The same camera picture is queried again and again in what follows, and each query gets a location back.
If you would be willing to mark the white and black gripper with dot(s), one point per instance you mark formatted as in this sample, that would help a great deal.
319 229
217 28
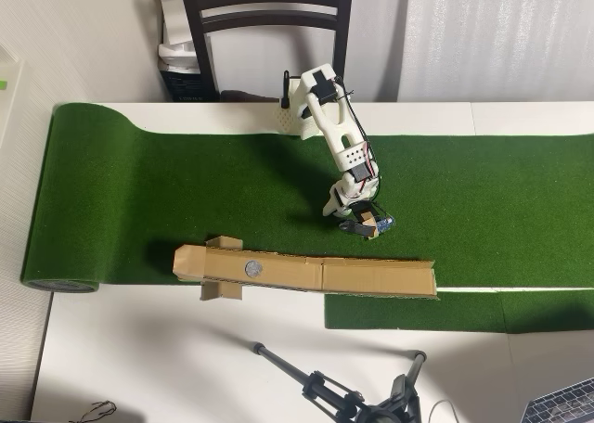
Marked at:
355 226

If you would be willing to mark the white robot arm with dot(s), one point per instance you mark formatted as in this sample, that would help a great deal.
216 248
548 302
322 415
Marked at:
341 126

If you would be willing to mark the round gray mark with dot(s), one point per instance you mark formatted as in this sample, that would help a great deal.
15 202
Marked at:
254 269

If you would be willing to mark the brown cardboard ramp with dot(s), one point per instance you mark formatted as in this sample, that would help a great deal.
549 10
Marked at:
371 279

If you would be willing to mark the small green turf piece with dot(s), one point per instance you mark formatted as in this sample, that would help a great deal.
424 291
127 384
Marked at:
417 314

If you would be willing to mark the long green turf mat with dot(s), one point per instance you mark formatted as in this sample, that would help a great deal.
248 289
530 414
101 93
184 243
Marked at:
185 186

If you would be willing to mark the black tripod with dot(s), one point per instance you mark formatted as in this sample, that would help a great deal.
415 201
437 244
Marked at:
325 390

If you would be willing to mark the black box with text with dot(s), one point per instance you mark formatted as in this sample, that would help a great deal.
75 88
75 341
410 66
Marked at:
185 86

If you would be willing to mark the white curtain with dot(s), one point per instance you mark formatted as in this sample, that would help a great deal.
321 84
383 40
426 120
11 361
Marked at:
487 38

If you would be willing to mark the white plastic appliance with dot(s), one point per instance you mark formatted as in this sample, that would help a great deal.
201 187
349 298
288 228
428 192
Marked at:
176 24

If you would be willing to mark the white box with green label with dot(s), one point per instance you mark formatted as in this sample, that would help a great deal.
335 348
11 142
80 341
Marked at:
14 98

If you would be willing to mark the blue camera circuit board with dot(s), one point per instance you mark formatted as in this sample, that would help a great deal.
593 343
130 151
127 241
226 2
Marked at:
385 223

